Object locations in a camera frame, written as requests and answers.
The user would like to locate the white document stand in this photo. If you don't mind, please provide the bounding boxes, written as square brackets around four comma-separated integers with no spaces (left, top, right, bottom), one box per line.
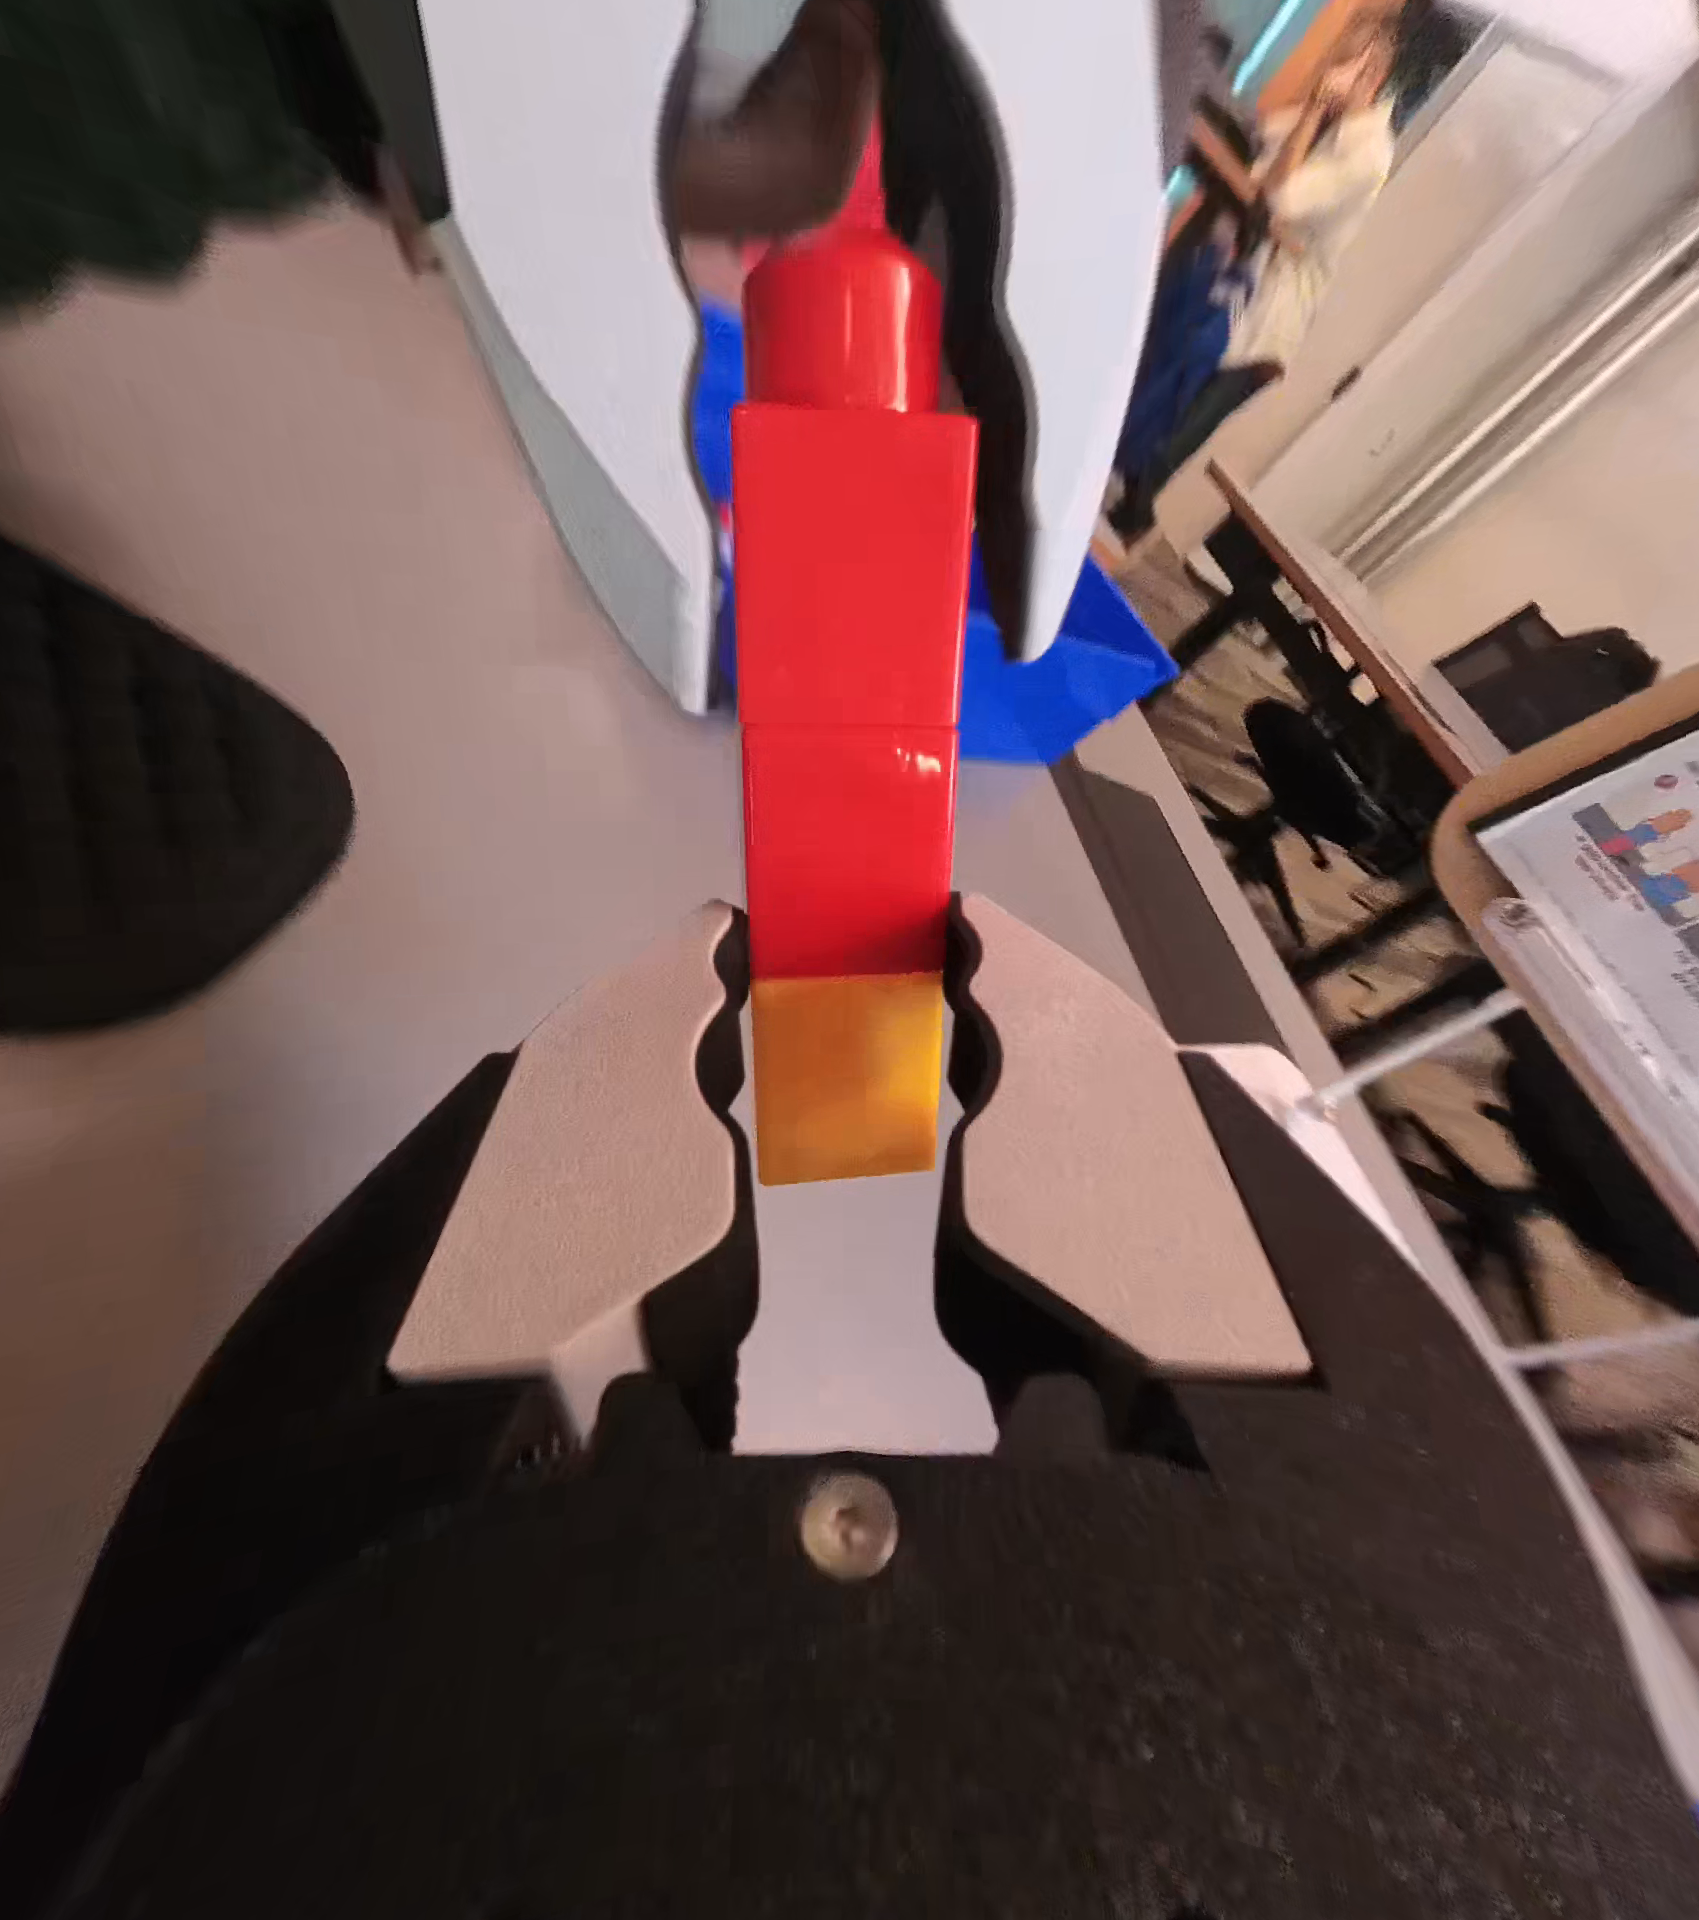
[1209,611,1699,1817]

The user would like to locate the black table cable cover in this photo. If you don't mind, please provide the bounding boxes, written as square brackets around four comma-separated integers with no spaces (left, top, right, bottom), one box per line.
[1051,749,1331,1081]

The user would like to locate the blue jacket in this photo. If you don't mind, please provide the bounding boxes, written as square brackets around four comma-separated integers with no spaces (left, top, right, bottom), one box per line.
[1111,224,1241,528]

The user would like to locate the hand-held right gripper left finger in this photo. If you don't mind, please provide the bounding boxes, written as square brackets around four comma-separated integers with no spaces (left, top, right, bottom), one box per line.
[387,896,763,1454]

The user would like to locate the wooden background desk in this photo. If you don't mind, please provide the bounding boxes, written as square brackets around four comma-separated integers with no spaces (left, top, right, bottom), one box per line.
[1209,455,1510,790]

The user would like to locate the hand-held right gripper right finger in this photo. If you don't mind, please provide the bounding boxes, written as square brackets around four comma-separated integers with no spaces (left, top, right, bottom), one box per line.
[933,894,1315,1454]

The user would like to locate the printed instruction poster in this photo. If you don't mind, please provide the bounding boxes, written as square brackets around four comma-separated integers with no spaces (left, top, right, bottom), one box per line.
[1474,682,1699,1202]

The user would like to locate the black office chair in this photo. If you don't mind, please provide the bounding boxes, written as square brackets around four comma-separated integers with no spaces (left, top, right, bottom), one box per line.
[1239,696,1405,932]

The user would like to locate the red and yellow block tower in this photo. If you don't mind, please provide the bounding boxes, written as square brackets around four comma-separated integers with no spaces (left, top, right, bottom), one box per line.
[729,224,983,1189]

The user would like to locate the white wall pipes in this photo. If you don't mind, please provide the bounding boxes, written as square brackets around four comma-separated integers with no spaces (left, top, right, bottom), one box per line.
[1329,164,1699,579]

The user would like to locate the person's left hand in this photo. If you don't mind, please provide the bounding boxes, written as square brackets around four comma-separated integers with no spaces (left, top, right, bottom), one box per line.
[669,0,887,242]

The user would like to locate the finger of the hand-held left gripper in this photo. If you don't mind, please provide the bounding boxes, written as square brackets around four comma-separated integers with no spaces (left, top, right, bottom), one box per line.
[413,0,737,719]
[879,0,1173,665]

